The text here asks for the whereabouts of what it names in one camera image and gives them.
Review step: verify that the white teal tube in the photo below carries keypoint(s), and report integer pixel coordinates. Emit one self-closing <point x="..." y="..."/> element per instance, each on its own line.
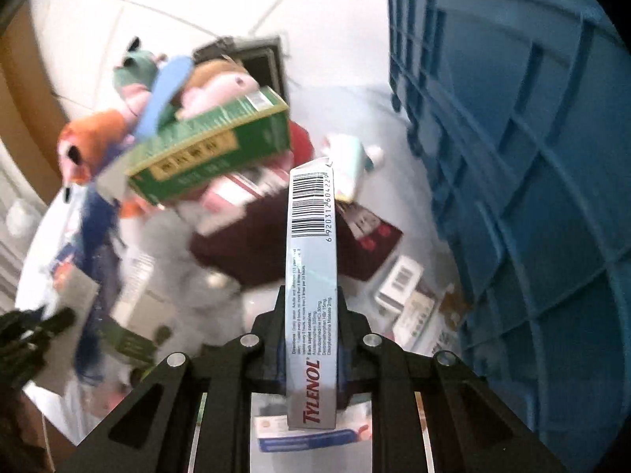
<point x="350" y="162"/>

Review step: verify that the green cardboard box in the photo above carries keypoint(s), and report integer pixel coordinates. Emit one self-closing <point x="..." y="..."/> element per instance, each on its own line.
<point x="212" y="143"/>

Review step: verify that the orange pink plush toy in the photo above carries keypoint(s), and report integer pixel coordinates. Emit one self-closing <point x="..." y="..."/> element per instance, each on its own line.
<point x="93" y="138"/>

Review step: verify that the brown bear plush toy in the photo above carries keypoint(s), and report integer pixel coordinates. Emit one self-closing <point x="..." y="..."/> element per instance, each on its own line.
<point x="212" y="66"/>

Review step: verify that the white blue medicine box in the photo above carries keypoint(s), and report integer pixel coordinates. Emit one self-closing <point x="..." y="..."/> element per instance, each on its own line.
<point x="315" y="441"/>

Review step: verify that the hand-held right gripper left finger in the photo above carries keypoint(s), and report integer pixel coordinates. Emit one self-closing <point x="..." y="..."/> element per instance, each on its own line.
<point x="271" y="350"/>

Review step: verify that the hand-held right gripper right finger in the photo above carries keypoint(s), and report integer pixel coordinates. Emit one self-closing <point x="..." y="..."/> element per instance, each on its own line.
<point x="352" y="350"/>

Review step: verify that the pink white box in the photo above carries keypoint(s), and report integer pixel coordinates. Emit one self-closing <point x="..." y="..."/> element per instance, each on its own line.
<point x="236" y="197"/>

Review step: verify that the wooden door frame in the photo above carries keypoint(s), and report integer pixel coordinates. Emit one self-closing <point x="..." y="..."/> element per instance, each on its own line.
<point x="24" y="108"/>

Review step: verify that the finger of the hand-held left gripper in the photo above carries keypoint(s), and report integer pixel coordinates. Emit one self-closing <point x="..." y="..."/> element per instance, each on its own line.
<point x="56" y="325"/>

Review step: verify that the white pleated curtain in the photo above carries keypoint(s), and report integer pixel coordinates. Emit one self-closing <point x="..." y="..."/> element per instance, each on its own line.
<point x="15" y="236"/>

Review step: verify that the black box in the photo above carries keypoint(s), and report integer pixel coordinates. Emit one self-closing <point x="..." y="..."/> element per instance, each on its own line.
<point x="266" y="66"/>

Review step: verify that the pink pig plush teal outfit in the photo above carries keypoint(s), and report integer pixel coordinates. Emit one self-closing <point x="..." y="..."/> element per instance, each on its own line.
<point x="133" y="71"/>

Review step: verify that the white barcode box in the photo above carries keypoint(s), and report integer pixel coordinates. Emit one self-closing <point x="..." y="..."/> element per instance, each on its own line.
<point x="399" y="281"/>

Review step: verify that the grey plush toy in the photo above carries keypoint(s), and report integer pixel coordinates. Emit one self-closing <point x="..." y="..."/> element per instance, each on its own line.
<point x="197" y="290"/>

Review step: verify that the blue plastic crate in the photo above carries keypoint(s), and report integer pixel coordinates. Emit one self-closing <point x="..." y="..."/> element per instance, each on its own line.
<point x="517" y="157"/>

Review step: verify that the Tylenol box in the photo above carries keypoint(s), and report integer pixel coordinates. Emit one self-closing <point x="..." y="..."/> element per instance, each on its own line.
<point x="313" y="266"/>

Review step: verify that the dark red box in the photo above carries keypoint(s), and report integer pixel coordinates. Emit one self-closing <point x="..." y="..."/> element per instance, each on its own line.
<point x="256" y="251"/>

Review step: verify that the dark green box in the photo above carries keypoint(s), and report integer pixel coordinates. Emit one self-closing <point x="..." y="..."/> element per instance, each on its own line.
<point x="130" y="345"/>

